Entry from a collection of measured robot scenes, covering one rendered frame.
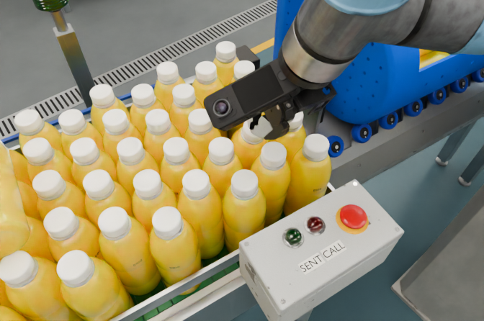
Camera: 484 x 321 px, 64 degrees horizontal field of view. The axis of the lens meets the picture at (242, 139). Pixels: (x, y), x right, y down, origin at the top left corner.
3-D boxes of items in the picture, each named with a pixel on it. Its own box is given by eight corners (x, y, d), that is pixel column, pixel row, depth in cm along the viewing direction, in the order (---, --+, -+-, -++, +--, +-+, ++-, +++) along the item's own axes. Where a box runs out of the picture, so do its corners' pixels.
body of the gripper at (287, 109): (320, 114, 56) (362, 70, 45) (269, 135, 53) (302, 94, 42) (294, 70, 57) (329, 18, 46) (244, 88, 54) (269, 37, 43)
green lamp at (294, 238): (305, 240, 51) (305, 237, 50) (291, 249, 50) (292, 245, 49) (294, 227, 52) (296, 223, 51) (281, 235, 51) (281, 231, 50)
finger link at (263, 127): (287, 137, 64) (307, 114, 55) (256, 150, 61) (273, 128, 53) (277, 121, 64) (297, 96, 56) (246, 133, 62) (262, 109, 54)
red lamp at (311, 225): (325, 228, 52) (327, 224, 51) (312, 236, 51) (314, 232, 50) (315, 216, 53) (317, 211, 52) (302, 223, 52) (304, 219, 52)
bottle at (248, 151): (219, 186, 79) (227, 145, 63) (227, 156, 83) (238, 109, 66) (253, 195, 79) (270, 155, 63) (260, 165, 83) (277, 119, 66)
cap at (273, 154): (276, 145, 63) (277, 137, 61) (289, 162, 61) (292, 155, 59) (256, 154, 62) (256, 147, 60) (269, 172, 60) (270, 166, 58)
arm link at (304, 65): (317, 74, 38) (277, 8, 40) (299, 96, 42) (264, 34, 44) (374, 52, 40) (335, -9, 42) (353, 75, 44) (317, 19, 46)
